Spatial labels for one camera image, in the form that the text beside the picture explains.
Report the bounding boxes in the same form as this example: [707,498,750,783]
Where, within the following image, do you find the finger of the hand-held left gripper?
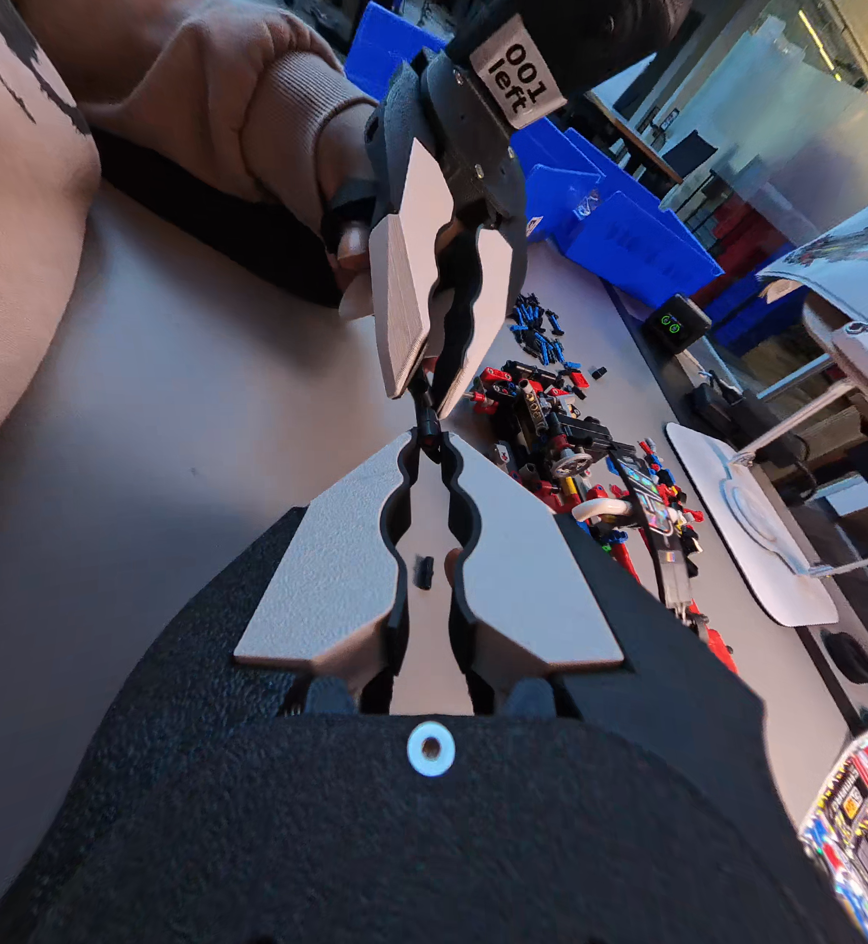
[428,227,516,421]
[367,139,457,401]

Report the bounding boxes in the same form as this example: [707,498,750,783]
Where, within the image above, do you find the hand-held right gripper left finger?
[233,428,420,715]

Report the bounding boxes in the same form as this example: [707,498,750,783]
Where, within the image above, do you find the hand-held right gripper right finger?
[440,429,625,715]

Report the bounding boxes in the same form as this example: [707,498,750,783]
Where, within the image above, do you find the black lego subassembly red pin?
[410,369,446,462]

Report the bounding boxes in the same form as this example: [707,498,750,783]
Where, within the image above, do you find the person's left forearm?
[17,0,377,222]

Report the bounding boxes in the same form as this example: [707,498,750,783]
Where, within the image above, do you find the partly built lego car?
[467,359,741,676]

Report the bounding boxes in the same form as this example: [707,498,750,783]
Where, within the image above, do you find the person's left hand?
[313,103,377,322]

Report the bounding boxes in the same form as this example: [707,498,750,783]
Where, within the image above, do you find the pile of blue black pins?
[508,294,582,368]

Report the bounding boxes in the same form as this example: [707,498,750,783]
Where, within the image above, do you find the black device green lights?
[642,294,713,355]

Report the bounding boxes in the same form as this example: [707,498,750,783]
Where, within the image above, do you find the white book stand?
[666,302,868,628]

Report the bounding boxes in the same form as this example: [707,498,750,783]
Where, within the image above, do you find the black power adapter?
[688,369,811,480]

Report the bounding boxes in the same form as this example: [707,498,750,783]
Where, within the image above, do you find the holographic sticker sheet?
[799,714,868,944]

